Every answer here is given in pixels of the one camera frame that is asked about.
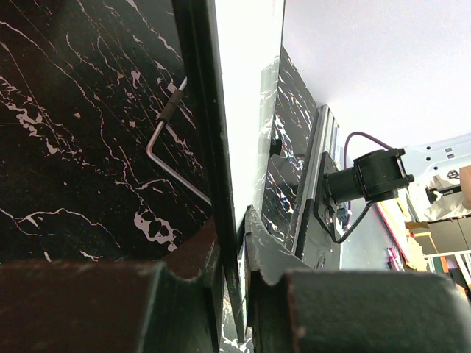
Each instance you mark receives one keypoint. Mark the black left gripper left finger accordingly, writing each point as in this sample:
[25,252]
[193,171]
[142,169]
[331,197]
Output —
[169,305]

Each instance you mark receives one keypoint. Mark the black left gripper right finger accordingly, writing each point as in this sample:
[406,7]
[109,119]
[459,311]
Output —
[293,308]

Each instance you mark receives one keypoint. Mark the white whiteboard with dark frame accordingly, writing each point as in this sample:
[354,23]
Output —
[231,53]

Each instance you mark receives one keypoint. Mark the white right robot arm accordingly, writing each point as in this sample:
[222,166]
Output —
[378,175]

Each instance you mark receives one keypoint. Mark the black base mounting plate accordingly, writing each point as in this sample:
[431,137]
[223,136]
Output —
[314,245]

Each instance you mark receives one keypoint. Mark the white cable duct rail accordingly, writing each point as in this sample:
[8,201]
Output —
[316,147]

